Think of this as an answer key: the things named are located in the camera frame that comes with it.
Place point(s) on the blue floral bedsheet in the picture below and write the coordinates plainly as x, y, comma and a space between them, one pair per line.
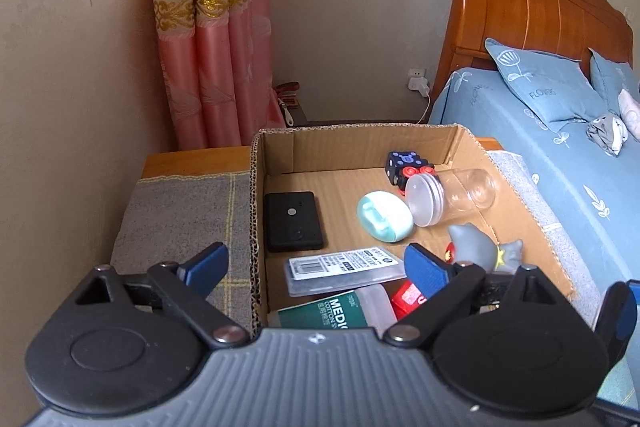
575, 187

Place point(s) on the crumpled grey cloth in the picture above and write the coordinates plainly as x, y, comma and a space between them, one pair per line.
607, 134

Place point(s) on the grey toy figure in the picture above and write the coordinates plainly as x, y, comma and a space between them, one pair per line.
475, 247

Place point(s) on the clear plastic jar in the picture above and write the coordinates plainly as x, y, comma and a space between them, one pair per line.
450, 194

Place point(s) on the green and white swab box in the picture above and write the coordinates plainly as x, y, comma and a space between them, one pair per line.
320, 314

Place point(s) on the clear labelled plastic case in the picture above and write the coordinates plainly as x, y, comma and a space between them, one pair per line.
345, 272

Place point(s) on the large blue floral pillow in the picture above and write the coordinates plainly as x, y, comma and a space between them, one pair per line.
545, 82

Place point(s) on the red toy train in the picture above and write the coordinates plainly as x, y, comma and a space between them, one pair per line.
407, 299

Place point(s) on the cardboard box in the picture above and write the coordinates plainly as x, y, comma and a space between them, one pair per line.
340, 152

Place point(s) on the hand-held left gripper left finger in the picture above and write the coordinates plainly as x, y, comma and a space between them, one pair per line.
207, 266

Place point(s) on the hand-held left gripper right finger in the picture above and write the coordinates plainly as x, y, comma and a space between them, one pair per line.
425, 271

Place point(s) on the white and pink cloth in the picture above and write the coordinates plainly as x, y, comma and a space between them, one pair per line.
631, 112

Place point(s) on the pink curtain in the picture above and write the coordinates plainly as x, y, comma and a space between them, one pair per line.
215, 32

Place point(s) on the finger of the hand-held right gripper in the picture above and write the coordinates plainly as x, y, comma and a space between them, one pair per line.
617, 312

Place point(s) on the wooden headboard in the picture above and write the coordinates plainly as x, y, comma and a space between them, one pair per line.
525, 7

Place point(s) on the white charger plug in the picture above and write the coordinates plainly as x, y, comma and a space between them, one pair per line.
418, 86

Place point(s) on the black rectangular device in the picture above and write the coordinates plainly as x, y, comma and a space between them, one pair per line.
295, 222

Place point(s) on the white wall socket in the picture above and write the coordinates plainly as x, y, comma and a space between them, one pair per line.
417, 71

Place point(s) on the black and red toy cubes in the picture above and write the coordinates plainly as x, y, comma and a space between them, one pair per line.
402, 167

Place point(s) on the mint egg-shaped case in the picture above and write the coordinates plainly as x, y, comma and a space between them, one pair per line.
387, 217

